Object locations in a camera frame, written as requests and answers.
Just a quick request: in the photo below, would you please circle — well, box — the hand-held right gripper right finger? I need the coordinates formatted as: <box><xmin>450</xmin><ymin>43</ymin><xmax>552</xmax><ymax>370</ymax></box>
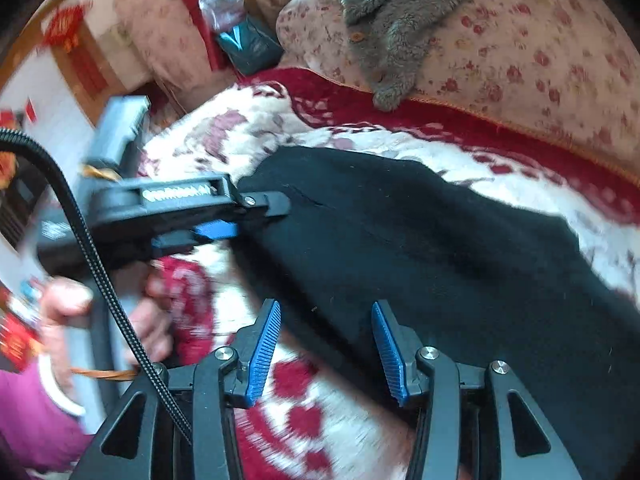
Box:
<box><xmin>371</xmin><ymin>300</ymin><xmax>583</xmax><ymax>480</ymax></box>

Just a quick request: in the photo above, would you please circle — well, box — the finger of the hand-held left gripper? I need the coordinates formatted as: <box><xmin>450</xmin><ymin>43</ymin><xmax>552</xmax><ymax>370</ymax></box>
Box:
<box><xmin>227</xmin><ymin>190</ymin><xmax>292</xmax><ymax>221</ymax></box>
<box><xmin>152</xmin><ymin>220</ymin><xmax>241</xmax><ymax>257</ymax></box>

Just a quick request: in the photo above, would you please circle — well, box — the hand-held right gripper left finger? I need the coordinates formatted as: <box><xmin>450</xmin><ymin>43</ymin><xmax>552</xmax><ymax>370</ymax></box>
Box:
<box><xmin>70</xmin><ymin>299</ymin><xmax>282</xmax><ymax>480</ymax></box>

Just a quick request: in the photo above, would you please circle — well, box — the black knit sweater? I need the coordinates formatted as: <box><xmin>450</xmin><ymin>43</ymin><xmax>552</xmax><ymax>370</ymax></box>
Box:
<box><xmin>231</xmin><ymin>146</ymin><xmax>640</xmax><ymax>443</ymax></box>

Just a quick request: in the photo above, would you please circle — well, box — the person's left hand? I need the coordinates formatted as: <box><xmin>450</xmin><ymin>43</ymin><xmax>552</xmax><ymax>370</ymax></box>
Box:
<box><xmin>37</xmin><ymin>260</ymin><xmax>174</xmax><ymax>397</ymax></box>

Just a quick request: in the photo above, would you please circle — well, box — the red white floral fleece blanket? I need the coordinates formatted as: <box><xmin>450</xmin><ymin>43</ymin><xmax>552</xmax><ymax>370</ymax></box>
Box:
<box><xmin>135</xmin><ymin>67</ymin><xmax>640</xmax><ymax>480</ymax></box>

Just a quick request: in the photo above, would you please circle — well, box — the teal bag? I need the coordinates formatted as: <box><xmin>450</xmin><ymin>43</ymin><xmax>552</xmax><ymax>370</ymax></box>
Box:
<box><xmin>216</xmin><ymin>16</ymin><xmax>285</xmax><ymax>76</ymax></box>

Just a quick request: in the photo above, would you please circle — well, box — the pale floral pillow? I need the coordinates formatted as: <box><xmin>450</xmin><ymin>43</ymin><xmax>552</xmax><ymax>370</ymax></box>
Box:
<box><xmin>113</xmin><ymin>0</ymin><xmax>213</xmax><ymax>83</ymax></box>

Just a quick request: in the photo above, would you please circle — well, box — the clear plastic bag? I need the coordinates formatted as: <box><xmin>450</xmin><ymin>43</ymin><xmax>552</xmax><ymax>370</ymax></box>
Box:
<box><xmin>198</xmin><ymin>0</ymin><xmax>247</xmax><ymax>37</ymax></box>

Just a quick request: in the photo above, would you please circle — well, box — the red hanging cloth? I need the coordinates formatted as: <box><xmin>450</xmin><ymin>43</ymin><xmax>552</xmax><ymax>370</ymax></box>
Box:
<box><xmin>169</xmin><ymin>0</ymin><xmax>228</xmax><ymax>72</ymax></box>

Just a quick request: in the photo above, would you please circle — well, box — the grey fleece jacket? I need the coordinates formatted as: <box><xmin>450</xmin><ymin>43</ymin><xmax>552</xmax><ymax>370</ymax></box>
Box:
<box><xmin>341</xmin><ymin>0</ymin><xmax>495</xmax><ymax>112</ymax></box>

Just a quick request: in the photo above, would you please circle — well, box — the pink floral quilt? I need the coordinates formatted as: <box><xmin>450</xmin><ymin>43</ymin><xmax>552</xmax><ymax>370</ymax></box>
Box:
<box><xmin>276</xmin><ymin>0</ymin><xmax>640</xmax><ymax>173</ymax></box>

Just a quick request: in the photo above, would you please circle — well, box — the black braided cable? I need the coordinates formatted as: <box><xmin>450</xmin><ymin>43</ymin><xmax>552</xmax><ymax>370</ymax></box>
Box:
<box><xmin>0</xmin><ymin>127</ymin><xmax>195</xmax><ymax>445</ymax></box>

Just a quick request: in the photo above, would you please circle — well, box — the red knot wall ornament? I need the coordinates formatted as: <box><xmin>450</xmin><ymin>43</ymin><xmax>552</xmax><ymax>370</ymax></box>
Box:
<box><xmin>39</xmin><ymin>3</ymin><xmax>97</xmax><ymax>55</ymax></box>

